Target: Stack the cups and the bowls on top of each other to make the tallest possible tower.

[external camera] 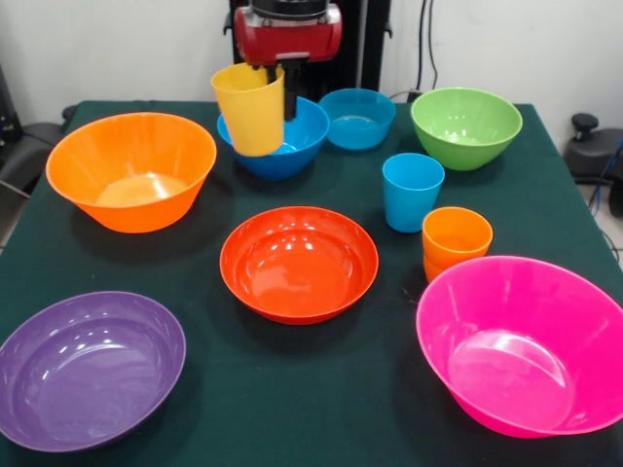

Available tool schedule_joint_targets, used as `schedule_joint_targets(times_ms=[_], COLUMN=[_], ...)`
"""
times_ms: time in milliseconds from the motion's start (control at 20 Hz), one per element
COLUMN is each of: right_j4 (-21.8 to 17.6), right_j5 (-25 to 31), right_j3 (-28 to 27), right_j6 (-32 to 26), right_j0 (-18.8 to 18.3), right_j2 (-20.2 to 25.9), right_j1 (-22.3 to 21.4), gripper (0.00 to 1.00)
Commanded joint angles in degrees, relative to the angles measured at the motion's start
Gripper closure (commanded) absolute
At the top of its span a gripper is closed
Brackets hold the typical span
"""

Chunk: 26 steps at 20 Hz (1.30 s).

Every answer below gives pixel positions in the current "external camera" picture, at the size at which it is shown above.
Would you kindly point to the blue cup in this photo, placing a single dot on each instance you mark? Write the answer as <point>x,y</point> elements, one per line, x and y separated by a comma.
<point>411,199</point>

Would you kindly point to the orange bowl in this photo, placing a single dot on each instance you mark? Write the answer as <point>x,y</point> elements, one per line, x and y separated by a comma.
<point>131,160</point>

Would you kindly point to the black office chair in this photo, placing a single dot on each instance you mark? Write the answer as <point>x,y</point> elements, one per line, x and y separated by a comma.
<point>29,146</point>

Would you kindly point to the small translucent blue bowl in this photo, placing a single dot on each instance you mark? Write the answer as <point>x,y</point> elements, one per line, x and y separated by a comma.
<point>360,121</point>

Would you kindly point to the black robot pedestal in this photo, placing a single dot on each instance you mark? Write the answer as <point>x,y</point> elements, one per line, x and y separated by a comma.
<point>375,48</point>

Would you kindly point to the pink bowl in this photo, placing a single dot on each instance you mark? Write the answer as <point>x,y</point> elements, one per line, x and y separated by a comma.
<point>516,350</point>

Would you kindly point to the black chair base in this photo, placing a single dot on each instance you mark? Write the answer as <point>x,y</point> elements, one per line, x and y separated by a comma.
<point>591,151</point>

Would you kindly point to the red bowl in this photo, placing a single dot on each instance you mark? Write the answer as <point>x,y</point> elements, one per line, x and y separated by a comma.
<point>297,267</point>

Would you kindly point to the green bowl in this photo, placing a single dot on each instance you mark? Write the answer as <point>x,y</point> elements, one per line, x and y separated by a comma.
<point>465,126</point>

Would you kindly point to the orange cup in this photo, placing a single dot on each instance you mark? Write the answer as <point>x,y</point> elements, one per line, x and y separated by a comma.
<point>455,238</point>
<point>430,270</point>

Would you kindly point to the purple bowl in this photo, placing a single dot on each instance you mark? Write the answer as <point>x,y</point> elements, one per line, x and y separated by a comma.
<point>83,374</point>

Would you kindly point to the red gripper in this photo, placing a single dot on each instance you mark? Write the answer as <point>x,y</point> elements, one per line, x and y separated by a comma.
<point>287,39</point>

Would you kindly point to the dark green table cloth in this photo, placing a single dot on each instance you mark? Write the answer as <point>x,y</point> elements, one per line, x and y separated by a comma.
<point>292,389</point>

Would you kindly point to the yellow cup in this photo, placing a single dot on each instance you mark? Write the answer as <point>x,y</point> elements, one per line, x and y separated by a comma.
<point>250,117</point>

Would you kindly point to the large blue bowl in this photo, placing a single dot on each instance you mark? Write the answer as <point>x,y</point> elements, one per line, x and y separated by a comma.
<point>302,141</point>

